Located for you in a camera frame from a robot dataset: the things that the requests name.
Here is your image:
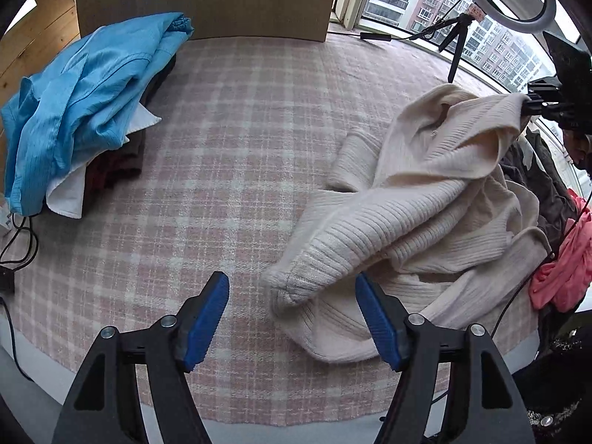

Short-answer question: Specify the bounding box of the cream knit sweater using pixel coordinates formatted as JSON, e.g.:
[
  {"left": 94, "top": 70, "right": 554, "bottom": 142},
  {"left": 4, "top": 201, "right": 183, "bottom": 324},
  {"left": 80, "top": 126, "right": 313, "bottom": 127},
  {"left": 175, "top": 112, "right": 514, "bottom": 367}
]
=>
[{"left": 260, "top": 84, "right": 553, "bottom": 364}]

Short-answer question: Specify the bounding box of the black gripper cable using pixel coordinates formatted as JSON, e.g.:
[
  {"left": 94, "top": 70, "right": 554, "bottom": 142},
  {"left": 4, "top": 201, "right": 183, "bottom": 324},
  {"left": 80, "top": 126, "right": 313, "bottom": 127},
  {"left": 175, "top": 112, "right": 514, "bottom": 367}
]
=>
[{"left": 489, "top": 203, "right": 592, "bottom": 339}]

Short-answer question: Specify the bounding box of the pink plaid cloth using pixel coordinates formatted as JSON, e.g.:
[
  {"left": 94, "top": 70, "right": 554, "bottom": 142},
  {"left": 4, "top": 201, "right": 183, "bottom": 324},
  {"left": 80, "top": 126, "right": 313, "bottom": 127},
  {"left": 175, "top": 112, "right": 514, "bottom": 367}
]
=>
[{"left": 0, "top": 32, "right": 569, "bottom": 428}]

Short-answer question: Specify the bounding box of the dark grey garment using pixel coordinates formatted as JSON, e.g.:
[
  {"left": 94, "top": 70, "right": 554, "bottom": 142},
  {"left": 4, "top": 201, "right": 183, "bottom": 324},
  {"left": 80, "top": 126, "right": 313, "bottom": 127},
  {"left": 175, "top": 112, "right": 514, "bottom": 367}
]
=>
[{"left": 499, "top": 127, "right": 579, "bottom": 250}]

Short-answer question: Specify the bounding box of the black adapter cable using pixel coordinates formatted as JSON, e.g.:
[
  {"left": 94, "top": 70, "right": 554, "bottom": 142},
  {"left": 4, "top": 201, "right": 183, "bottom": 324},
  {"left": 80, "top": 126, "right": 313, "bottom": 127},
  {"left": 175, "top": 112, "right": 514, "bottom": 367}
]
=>
[{"left": 0, "top": 215, "right": 40, "bottom": 270}]

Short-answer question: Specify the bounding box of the black ring light cable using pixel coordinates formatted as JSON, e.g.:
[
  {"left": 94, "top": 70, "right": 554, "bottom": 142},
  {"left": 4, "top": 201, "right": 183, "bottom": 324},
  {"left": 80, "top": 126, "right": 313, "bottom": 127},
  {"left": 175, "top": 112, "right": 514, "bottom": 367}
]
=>
[{"left": 326, "top": 17, "right": 463, "bottom": 40}]

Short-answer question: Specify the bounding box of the white garment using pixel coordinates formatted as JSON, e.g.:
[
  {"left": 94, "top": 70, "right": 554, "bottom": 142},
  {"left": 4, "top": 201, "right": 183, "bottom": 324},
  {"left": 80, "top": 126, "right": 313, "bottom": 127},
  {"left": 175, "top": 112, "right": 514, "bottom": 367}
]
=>
[{"left": 46, "top": 104, "right": 162, "bottom": 219}]

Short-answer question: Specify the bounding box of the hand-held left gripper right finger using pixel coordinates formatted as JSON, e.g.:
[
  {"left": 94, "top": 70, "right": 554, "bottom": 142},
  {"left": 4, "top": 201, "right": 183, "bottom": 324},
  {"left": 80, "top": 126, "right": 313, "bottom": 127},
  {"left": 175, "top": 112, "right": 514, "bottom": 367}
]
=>
[{"left": 355, "top": 272, "right": 537, "bottom": 444}]

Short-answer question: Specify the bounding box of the person's black tweed jacket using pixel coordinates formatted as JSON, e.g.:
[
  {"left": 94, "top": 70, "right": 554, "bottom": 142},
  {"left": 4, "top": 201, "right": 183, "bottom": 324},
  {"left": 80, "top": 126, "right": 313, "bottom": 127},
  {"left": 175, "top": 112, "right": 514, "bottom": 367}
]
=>
[{"left": 522, "top": 310, "right": 592, "bottom": 444}]

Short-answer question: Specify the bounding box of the pink garment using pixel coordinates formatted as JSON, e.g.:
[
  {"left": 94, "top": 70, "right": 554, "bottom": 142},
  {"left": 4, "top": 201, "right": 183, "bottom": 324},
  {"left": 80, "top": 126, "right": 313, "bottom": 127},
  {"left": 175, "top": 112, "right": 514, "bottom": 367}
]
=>
[{"left": 528, "top": 189, "right": 592, "bottom": 314}]

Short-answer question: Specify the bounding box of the blue garment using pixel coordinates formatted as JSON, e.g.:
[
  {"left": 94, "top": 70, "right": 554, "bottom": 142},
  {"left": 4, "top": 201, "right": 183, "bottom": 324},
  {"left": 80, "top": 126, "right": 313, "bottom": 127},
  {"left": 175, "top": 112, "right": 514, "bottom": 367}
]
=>
[{"left": 0, "top": 13, "right": 194, "bottom": 217}]

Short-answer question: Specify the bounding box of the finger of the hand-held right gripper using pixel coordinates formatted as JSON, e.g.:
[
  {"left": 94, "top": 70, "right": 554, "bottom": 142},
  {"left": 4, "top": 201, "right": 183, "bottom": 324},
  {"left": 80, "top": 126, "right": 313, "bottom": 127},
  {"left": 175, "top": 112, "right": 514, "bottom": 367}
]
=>
[{"left": 520, "top": 94, "right": 556, "bottom": 118}]

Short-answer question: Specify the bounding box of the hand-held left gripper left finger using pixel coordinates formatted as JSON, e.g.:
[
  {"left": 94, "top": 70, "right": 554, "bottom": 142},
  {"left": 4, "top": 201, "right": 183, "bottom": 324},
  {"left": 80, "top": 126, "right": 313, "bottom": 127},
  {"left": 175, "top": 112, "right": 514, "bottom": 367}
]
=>
[{"left": 52, "top": 271, "right": 231, "bottom": 444}]

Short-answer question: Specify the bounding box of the black power strip cord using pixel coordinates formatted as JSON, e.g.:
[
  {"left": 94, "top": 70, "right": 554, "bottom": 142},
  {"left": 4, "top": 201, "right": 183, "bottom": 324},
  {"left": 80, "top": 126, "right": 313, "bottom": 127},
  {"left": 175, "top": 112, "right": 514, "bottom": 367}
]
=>
[{"left": 0, "top": 296, "right": 35, "bottom": 382}]

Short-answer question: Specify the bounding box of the person's right hand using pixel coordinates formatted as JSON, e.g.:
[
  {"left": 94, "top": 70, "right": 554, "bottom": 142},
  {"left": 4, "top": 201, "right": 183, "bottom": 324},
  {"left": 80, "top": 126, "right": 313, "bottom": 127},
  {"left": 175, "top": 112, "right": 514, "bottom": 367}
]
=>
[{"left": 561, "top": 127, "right": 592, "bottom": 170}]

